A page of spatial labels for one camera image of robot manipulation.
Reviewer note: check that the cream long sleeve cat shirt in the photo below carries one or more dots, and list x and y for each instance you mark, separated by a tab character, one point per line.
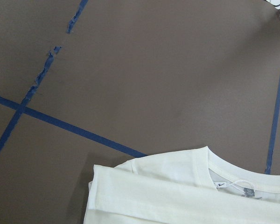
184	187

